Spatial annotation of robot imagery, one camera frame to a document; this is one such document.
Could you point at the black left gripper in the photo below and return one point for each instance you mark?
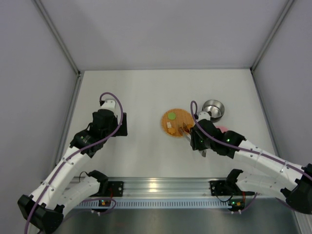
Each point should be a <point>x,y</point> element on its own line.
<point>122,125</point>

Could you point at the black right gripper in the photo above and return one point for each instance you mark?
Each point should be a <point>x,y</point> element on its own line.
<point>195,137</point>

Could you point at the steel serving tongs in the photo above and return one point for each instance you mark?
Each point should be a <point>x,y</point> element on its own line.
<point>188,137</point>

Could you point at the red striped bacon piece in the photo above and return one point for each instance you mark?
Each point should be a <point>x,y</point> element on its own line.
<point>185,128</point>

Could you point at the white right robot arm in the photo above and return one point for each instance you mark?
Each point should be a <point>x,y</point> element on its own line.
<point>288,182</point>

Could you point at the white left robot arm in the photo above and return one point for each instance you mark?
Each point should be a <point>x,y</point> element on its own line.
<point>48,205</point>

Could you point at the steel lunch bowl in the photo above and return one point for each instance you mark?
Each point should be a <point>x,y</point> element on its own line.
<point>215,108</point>

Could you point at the pink round lid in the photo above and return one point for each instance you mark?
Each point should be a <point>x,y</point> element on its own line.
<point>223,129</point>

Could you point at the leaf-shaped orange cookie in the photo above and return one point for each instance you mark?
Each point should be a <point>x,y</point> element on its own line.
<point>172,131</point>

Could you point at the round woven bamboo basket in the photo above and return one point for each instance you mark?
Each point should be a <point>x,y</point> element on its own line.
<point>182,116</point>

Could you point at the green round macaron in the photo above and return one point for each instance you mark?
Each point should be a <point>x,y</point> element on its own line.
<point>171,116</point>

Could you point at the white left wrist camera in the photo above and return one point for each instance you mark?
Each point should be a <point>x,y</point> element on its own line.
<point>108,104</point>

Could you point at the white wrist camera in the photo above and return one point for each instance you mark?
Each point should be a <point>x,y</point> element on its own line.
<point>108,104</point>
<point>204,115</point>

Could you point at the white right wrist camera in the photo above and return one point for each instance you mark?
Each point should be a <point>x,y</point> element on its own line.
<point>204,115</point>

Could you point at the aluminium mounting rail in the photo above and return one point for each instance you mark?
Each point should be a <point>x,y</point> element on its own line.
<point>153,187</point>

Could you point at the slotted grey cable duct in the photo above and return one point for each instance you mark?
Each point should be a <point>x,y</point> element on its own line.
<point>206,203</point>

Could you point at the left aluminium frame post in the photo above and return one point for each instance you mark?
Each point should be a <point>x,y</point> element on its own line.
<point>55,33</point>

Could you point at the aluminium frame post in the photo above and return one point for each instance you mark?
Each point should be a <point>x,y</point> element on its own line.
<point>55,33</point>
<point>272,33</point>

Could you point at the right aluminium frame post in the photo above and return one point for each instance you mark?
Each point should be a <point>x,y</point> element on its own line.
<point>272,33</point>

